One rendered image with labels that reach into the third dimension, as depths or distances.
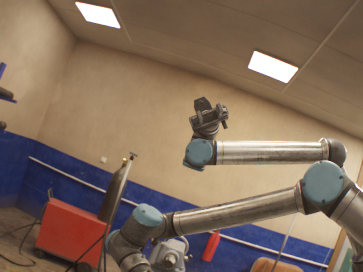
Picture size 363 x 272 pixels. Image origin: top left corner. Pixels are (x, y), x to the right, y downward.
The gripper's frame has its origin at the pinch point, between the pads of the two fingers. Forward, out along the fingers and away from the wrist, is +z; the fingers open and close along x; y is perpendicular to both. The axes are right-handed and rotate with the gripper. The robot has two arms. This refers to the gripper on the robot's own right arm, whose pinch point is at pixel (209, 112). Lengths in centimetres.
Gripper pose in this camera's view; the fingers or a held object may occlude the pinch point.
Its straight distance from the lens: 110.1
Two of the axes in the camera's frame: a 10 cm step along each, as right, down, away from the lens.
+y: 3.5, 9.3, -1.4
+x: -9.3, 3.6, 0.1
